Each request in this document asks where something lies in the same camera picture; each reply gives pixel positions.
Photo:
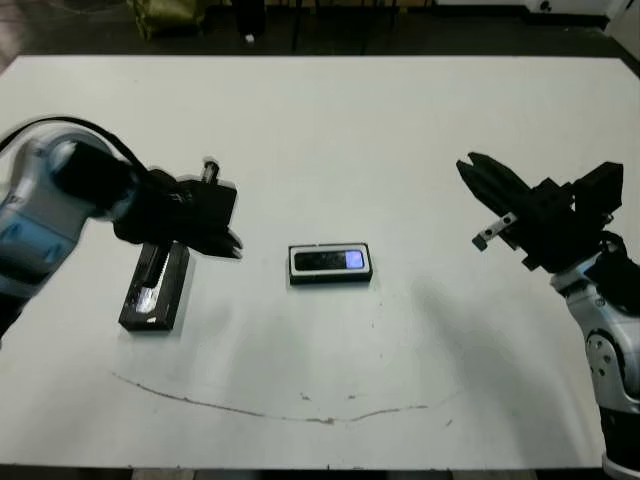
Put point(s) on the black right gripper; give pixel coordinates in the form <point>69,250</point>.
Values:
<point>550,225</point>

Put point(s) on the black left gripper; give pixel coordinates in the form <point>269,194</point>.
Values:
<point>160,215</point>

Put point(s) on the black box lid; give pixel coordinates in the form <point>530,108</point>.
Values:
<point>170,300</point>

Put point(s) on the slim black camera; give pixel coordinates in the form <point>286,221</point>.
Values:
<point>320,260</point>

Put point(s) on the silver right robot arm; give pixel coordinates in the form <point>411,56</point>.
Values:
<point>607,350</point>

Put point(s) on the black box with white insert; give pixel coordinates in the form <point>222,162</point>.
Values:
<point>330,280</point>

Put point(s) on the white cabinet with black knob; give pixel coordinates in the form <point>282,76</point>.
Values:
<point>565,10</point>

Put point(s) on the black metal chair legs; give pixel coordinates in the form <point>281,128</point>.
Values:
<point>296,27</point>

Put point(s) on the olive green bag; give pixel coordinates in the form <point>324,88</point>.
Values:
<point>167,15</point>

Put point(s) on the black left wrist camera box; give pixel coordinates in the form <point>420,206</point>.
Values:
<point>215,205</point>

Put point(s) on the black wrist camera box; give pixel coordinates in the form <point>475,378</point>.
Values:
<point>600,190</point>
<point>215,205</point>

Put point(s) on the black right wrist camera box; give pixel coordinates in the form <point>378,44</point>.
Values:
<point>600,190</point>

